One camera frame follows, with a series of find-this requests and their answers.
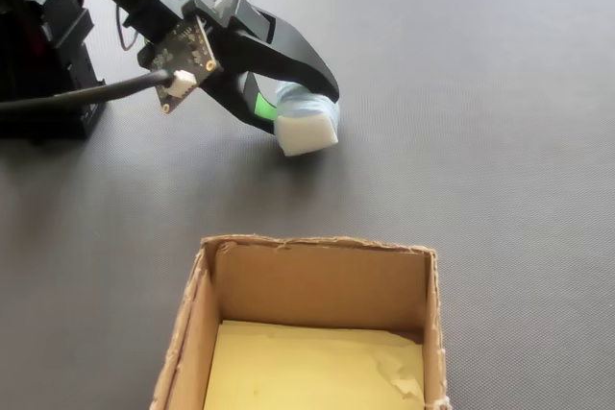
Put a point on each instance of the dark gray mat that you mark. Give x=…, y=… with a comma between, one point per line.
x=480, y=141

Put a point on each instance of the brown cardboard box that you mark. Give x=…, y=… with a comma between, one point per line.
x=327, y=280

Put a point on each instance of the yellow paper sheet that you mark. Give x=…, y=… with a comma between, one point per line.
x=307, y=367

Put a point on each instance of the camera circuit board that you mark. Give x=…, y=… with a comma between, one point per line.
x=185, y=59

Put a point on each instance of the white foam block blue yarn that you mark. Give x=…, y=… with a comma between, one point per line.
x=307, y=129

